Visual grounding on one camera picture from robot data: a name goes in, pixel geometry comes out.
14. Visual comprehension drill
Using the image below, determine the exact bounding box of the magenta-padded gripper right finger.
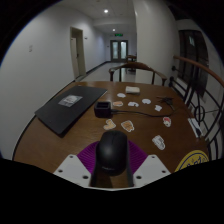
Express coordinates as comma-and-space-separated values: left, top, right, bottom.
126, 139, 172, 188

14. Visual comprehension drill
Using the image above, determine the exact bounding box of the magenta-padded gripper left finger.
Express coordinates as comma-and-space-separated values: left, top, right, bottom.
53, 140, 101, 188

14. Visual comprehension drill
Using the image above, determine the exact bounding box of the black computer mouse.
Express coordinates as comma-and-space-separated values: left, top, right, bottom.
95, 129, 130, 177

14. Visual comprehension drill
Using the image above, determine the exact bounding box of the round yellow printed mouse pad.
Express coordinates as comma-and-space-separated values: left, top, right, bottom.
174, 149, 210, 173

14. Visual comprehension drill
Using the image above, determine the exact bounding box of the white and grey sticker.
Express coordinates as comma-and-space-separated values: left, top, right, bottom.
151, 134, 166, 151

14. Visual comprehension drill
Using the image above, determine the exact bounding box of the red and white sticker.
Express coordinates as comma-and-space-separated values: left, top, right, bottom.
162, 116, 172, 128

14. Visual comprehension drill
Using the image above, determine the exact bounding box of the orange and tan sticker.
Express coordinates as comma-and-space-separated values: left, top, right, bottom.
120, 119, 135, 133

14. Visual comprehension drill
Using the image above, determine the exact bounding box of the white paper sheet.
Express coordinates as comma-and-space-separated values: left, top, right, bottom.
187, 117, 203, 139

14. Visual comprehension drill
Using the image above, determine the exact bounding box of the tan figure sticker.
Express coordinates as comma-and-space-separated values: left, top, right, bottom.
102, 118, 117, 131

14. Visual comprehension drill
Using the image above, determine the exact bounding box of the black closed laptop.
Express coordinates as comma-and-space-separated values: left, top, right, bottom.
34, 85, 108, 137

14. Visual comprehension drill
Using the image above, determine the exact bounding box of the black charger block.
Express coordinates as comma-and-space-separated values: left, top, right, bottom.
93, 101, 112, 119

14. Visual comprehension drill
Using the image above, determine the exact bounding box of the dark key bunch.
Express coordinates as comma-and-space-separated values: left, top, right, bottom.
156, 96, 175, 104

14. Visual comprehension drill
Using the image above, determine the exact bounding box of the white card stack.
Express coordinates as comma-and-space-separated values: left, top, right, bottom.
125, 85, 141, 95

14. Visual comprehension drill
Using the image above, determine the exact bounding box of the black railing with wooden handrail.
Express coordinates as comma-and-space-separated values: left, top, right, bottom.
168, 54, 224, 161

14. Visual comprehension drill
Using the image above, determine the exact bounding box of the wooden armchair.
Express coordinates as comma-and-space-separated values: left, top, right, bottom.
108, 61, 168, 87

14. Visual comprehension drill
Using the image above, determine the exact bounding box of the white side door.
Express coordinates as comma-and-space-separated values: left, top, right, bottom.
69, 27, 87, 80

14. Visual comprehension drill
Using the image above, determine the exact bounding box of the dark window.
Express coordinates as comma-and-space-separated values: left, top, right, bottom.
178, 29, 210, 98

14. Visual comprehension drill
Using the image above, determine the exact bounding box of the glass double door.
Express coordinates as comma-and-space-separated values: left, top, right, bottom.
110, 39, 129, 63

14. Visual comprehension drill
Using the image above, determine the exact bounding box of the black cable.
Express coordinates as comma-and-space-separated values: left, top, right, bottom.
110, 99, 177, 118

